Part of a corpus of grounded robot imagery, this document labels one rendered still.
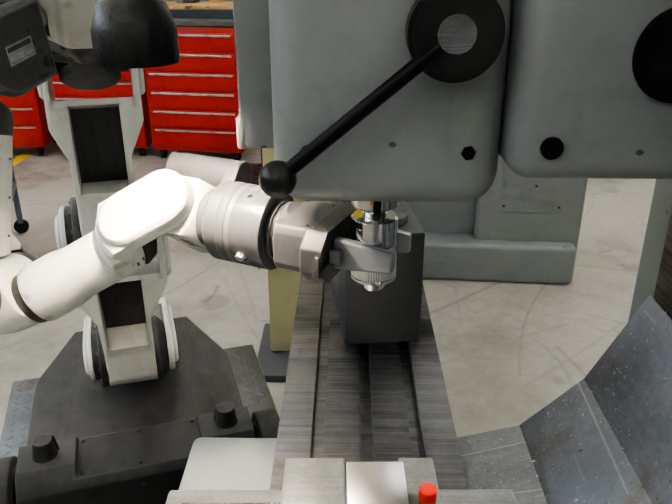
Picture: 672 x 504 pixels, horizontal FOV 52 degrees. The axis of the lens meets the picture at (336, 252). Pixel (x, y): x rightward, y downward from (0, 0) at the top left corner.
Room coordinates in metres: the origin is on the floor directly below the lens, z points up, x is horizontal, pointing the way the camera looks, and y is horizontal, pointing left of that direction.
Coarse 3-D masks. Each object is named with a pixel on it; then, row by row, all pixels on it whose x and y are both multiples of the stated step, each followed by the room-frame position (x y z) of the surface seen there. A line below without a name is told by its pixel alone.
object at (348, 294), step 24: (408, 216) 1.01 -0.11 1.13; (408, 264) 0.94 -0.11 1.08; (336, 288) 1.05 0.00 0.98; (360, 288) 0.93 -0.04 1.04; (384, 288) 0.94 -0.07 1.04; (408, 288) 0.94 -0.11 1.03; (360, 312) 0.93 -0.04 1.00; (384, 312) 0.94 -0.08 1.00; (408, 312) 0.94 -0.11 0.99; (360, 336) 0.93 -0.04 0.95; (384, 336) 0.94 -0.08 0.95; (408, 336) 0.94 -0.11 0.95
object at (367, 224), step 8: (352, 216) 0.64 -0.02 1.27; (360, 216) 0.64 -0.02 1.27; (384, 216) 0.64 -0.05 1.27; (392, 216) 0.64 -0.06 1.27; (352, 224) 0.63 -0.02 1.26; (360, 224) 0.62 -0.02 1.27; (368, 224) 0.62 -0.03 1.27; (376, 224) 0.62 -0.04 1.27; (384, 224) 0.62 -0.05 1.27; (392, 224) 0.63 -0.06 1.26
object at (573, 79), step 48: (528, 0) 0.53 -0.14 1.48; (576, 0) 0.52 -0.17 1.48; (624, 0) 0.52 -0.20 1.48; (528, 48) 0.53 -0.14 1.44; (576, 48) 0.52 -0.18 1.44; (624, 48) 0.52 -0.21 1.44; (528, 96) 0.52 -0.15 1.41; (576, 96) 0.52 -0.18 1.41; (624, 96) 0.52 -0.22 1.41; (528, 144) 0.52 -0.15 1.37; (576, 144) 0.52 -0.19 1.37; (624, 144) 0.52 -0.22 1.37
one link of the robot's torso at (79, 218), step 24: (48, 96) 1.16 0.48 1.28; (48, 120) 1.15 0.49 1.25; (72, 120) 1.20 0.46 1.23; (96, 120) 1.21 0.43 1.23; (120, 120) 1.22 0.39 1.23; (72, 144) 1.16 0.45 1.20; (96, 144) 1.21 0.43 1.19; (120, 144) 1.23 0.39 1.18; (72, 168) 1.15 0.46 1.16; (96, 168) 1.22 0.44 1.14; (120, 168) 1.23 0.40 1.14; (96, 192) 1.17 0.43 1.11; (72, 216) 1.17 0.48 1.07; (96, 216) 1.16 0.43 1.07; (72, 240) 1.16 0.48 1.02
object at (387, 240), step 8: (352, 232) 0.63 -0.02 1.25; (360, 232) 0.62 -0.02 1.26; (368, 232) 0.62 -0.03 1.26; (376, 232) 0.62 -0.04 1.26; (384, 232) 0.62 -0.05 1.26; (392, 232) 0.63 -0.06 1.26; (360, 240) 0.62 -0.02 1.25; (368, 240) 0.62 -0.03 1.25; (376, 240) 0.62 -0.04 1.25; (384, 240) 0.62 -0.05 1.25; (392, 240) 0.63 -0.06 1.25; (384, 248) 0.62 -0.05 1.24; (392, 248) 0.63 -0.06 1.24; (352, 272) 0.63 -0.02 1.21; (360, 272) 0.62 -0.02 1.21; (368, 272) 0.62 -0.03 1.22; (392, 272) 0.63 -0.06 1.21; (360, 280) 0.62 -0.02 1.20; (368, 280) 0.62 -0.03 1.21; (376, 280) 0.62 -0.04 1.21; (384, 280) 0.62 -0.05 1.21; (392, 280) 0.63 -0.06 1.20
